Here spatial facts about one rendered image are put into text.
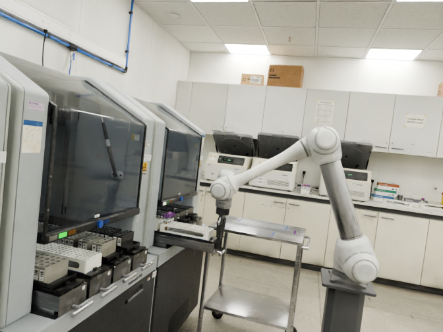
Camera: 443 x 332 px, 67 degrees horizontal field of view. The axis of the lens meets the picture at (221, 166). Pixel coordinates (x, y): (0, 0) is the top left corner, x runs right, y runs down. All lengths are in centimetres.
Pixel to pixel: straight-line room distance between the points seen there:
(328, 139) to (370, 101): 293
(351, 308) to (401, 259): 243
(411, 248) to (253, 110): 244
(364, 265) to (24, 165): 138
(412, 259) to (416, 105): 177
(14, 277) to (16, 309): 11
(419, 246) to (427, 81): 204
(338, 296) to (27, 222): 148
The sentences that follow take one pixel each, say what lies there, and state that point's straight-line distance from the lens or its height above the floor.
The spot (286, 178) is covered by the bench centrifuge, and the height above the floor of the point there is 105.
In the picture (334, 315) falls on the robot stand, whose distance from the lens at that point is 200.
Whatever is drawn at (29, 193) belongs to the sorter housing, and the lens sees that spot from 117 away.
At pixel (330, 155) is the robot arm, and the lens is 163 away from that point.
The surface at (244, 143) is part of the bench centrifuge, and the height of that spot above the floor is 142.
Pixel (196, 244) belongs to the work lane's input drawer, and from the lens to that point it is 191.
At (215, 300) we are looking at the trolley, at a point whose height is 28.
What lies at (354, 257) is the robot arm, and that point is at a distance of 168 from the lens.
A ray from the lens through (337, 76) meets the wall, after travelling 487.
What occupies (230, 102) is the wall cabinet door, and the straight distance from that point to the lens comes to 458.
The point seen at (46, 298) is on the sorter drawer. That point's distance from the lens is 128.
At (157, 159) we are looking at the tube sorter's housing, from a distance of 186.
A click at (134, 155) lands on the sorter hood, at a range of 161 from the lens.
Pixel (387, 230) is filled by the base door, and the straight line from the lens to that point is 426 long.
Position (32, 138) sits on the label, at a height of 129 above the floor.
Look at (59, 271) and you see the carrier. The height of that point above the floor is 85.
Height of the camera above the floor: 133
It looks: 3 degrees down
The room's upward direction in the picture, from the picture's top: 6 degrees clockwise
